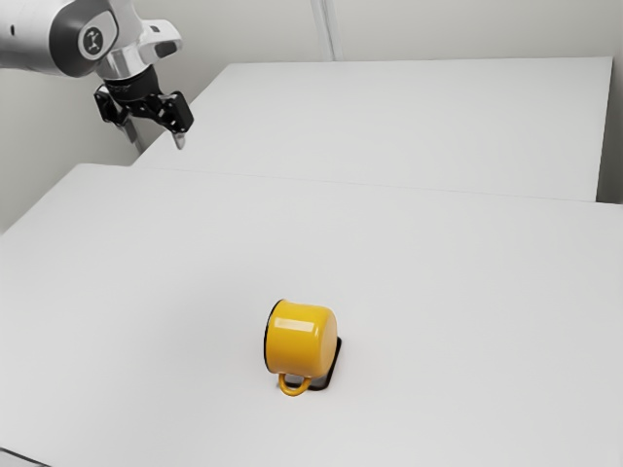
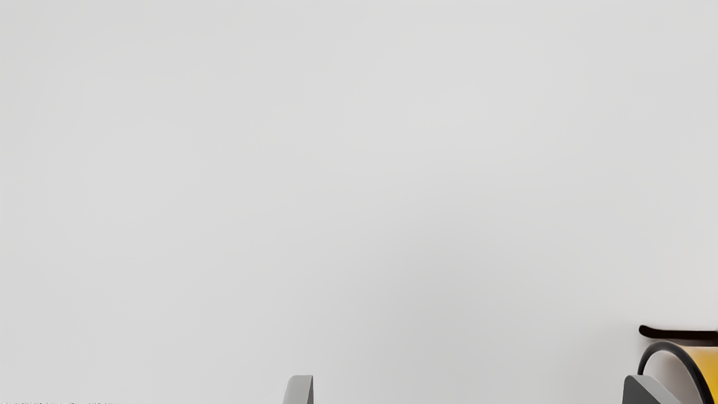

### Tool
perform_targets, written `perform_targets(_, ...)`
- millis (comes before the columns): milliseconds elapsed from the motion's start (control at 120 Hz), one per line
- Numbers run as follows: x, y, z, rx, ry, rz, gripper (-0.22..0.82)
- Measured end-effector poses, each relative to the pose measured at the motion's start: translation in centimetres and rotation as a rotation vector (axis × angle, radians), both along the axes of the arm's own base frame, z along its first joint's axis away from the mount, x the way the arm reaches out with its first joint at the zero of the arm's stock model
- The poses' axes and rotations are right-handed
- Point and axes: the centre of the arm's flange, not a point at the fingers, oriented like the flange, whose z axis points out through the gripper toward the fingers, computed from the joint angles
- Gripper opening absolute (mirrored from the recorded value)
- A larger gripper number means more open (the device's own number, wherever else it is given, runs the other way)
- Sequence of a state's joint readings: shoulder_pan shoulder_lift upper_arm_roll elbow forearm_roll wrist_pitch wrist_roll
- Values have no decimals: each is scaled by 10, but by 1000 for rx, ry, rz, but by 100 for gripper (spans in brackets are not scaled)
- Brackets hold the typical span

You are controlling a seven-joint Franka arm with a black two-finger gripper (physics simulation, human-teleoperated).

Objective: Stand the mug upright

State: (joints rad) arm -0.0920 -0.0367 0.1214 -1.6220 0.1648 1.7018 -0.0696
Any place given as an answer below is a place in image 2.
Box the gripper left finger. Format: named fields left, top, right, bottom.
left=283, top=374, right=314, bottom=404

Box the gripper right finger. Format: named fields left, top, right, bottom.
left=622, top=374, right=684, bottom=404

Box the yellow mug with dark handle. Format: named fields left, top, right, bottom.
left=637, top=341, right=718, bottom=404

